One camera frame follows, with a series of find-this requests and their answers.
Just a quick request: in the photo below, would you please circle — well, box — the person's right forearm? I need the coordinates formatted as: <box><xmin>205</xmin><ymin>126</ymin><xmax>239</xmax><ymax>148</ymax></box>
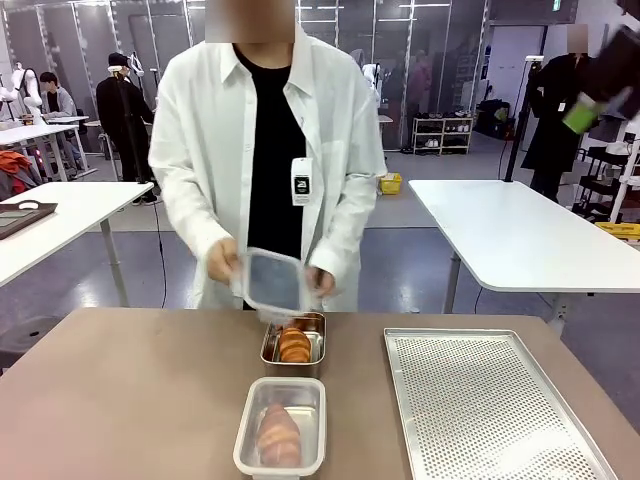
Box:
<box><xmin>162</xmin><ymin>184</ymin><xmax>229</xmax><ymax>264</ymax></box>

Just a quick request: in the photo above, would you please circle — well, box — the white table with grey leg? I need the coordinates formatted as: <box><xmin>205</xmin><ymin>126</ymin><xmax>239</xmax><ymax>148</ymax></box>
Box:
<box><xmin>0</xmin><ymin>181</ymin><xmax>156</xmax><ymax>307</ymax></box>

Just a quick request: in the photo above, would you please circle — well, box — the person in white shirt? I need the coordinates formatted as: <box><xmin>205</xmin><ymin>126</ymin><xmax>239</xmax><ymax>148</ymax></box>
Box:
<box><xmin>148</xmin><ymin>22</ymin><xmax>389</xmax><ymax>314</ymax></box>

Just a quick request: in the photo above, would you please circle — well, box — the seated person in grey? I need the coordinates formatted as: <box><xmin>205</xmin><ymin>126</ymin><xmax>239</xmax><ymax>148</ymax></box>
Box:
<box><xmin>38</xmin><ymin>70</ymin><xmax>85</xmax><ymax>177</ymax></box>

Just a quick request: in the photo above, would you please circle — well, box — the black wire cart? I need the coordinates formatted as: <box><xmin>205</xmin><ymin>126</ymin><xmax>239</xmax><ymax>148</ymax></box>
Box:
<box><xmin>571</xmin><ymin>144</ymin><xmax>632</xmax><ymax>222</ymax></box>

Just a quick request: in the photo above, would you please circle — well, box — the brown wooden tray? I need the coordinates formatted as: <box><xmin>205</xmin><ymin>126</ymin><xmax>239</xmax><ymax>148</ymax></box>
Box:
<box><xmin>0</xmin><ymin>199</ymin><xmax>59</xmax><ymax>241</ymax></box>

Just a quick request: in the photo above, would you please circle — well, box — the golden brown croissant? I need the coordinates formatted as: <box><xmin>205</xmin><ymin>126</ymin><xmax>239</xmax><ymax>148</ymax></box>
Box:
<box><xmin>277</xmin><ymin>325</ymin><xmax>314</xmax><ymax>364</ymax></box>

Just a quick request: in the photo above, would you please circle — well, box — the perforated aluminium baking tray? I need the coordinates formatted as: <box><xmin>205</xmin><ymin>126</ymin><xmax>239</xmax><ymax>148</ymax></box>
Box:
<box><xmin>383</xmin><ymin>327</ymin><xmax>621</xmax><ymax>480</ymax></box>

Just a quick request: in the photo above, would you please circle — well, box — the person's left hand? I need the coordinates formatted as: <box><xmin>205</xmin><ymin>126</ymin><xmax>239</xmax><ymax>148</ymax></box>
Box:
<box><xmin>303</xmin><ymin>265</ymin><xmax>336</xmax><ymax>299</ymax></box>

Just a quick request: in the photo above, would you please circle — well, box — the orange cloth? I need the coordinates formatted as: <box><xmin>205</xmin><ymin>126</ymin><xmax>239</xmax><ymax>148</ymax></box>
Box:
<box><xmin>0</xmin><ymin>149</ymin><xmax>42</xmax><ymax>197</ymax></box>

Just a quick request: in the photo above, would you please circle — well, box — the rectangular steel container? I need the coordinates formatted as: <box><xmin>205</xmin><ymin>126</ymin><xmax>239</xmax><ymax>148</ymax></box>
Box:
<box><xmin>232</xmin><ymin>377</ymin><xmax>327</xmax><ymax>477</ymax></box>
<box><xmin>260</xmin><ymin>312</ymin><xmax>328</xmax><ymax>379</ymax></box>

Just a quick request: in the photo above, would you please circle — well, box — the wooden shoe rack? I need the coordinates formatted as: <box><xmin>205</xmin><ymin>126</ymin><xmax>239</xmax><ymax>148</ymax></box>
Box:
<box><xmin>412</xmin><ymin>115</ymin><xmax>476</xmax><ymax>156</ymax></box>

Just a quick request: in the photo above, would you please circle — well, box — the large white rounded table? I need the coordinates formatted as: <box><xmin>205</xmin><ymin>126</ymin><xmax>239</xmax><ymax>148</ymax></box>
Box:
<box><xmin>407</xmin><ymin>178</ymin><xmax>640</xmax><ymax>329</ymax></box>

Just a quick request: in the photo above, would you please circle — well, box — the black pole stand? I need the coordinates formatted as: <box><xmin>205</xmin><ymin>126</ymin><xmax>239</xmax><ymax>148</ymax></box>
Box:
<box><xmin>503</xmin><ymin>56</ymin><xmax>545</xmax><ymax>183</ymax></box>

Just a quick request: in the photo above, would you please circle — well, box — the striped golden croissant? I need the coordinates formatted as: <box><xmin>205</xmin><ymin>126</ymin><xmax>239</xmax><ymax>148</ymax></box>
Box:
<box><xmin>256</xmin><ymin>403</ymin><xmax>303</xmax><ymax>467</ymax></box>

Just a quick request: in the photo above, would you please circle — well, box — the person in black coat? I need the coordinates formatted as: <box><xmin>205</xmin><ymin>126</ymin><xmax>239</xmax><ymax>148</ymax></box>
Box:
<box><xmin>520</xmin><ymin>24</ymin><xmax>601</xmax><ymax>205</ymax></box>

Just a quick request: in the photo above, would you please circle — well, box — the white background desk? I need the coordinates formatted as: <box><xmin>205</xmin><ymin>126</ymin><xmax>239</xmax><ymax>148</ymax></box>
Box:
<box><xmin>0</xmin><ymin>122</ymin><xmax>92</xmax><ymax>182</ymax></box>

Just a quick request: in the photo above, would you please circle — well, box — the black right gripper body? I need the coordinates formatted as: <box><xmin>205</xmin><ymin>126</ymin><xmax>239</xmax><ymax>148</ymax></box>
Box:
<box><xmin>584</xmin><ymin>24</ymin><xmax>640</xmax><ymax>120</ymax></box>

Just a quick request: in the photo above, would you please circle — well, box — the clear plastic clip lid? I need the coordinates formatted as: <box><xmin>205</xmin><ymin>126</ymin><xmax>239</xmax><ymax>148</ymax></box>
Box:
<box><xmin>233</xmin><ymin>376</ymin><xmax>327</xmax><ymax>475</ymax></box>
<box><xmin>230</xmin><ymin>245</ymin><xmax>322</xmax><ymax>324</ymax></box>

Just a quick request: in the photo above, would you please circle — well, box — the person's left forearm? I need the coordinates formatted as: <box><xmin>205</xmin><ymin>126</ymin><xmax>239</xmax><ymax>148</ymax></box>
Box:
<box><xmin>308</xmin><ymin>197</ymin><xmax>374</xmax><ymax>279</ymax></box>

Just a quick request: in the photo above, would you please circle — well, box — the white name badge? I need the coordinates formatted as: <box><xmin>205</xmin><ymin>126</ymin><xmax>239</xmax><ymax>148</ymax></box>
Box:
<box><xmin>291</xmin><ymin>156</ymin><xmax>314</xmax><ymax>207</ymax></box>

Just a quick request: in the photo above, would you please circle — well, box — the person's right hand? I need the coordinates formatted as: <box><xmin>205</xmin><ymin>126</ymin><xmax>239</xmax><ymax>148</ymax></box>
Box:
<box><xmin>206</xmin><ymin>237</ymin><xmax>243</xmax><ymax>284</ymax></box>

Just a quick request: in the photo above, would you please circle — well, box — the person in black with cap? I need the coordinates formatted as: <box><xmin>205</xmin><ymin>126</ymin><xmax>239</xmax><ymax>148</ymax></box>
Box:
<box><xmin>95</xmin><ymin>52</ymin><xmax>156</xmax><ymax>207</ymax></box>

